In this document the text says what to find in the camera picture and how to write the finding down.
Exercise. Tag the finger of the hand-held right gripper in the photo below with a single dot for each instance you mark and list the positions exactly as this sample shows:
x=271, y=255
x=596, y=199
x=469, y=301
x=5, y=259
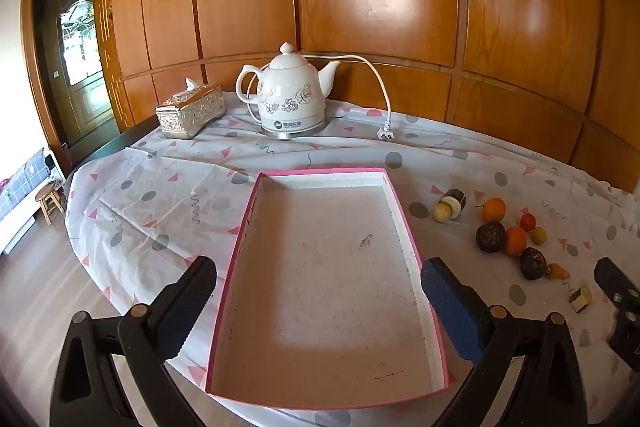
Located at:
x=627, y=334
x=612, y=279

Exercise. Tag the white floral ceramic kettle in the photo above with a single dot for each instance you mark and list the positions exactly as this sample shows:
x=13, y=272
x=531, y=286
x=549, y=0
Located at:
x=290, y=87

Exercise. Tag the orange mandarin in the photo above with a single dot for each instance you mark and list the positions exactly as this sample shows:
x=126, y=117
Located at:
x=515, y=241
x=492, y=208

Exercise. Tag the pink shallow cardboard box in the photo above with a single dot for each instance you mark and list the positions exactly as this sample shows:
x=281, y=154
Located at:
x=325, y=282

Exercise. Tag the small yellow potato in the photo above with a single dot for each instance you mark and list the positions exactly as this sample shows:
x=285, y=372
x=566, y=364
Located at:
x=538, y=235
x=441, y=212

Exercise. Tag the blue checked cloth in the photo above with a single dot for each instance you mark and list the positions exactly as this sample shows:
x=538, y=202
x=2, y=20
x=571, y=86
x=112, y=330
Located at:
x=20, y=179

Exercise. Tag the small red tomato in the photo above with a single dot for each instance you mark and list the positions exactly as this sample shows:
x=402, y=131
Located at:
x=527, y=221

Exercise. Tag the dark brown mushroom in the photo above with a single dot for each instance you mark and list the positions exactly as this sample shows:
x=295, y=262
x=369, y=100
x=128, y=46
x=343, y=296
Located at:
x=490, y=237
x=533, y=263

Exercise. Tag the wooden door with glass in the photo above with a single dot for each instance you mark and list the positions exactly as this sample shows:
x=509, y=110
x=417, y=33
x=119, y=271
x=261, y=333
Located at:
x=85, y=97

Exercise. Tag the white patterned tablecloth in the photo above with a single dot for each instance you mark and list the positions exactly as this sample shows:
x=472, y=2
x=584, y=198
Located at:
x=150, y=207

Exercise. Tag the silver kettle base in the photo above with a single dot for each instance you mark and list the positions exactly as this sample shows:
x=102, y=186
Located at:
x=295, y=133

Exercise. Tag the silver embossed tissue box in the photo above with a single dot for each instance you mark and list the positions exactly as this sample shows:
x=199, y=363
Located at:
x=192, y=114

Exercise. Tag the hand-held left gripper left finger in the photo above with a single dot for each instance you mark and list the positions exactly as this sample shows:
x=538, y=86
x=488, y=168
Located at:
x=187, y=307

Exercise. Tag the small wooden stool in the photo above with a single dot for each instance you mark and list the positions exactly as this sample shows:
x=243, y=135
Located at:
x=47, y=194

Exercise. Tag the small orange carrot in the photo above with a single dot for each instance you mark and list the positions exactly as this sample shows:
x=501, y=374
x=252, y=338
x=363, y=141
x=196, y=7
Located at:
x=557, y=271

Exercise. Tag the dark wooden table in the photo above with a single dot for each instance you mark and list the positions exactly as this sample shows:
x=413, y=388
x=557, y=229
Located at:
x=115, y=144

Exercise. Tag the cut eggplant piece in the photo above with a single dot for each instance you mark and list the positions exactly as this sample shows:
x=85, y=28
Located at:
x=581, y=297
x=457, y=199

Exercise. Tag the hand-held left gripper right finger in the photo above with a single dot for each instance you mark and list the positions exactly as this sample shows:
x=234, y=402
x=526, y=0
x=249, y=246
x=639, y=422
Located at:
x=455, y=312

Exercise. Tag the white tissue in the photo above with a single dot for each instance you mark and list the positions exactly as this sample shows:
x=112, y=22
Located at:
x=191, y=84

